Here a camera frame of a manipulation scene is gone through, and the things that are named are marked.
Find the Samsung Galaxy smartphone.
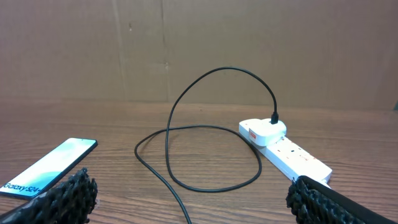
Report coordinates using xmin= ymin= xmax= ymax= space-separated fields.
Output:
xmin=1 ymin=138 xmax=98 ymax=200

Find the white power extension strip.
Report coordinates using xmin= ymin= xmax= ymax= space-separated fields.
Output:
xmin=239 ymin=119 xmax=332 ymax=186

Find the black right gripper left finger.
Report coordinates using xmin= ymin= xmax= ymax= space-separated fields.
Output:
xmin=1 ymin=167 xmax=98 ymax=224

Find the black USB charging cable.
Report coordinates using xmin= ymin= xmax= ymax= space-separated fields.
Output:
xmin=134 ymin=67 xmax=279 ymax=224

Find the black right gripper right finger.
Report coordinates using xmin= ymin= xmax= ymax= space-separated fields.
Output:
xmin=285 ymin=175 xmax=397 ymax=224

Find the white charger plug adapter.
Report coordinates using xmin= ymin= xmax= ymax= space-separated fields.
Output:
xmin=248 ymin=118 xmax=287 ymax=147

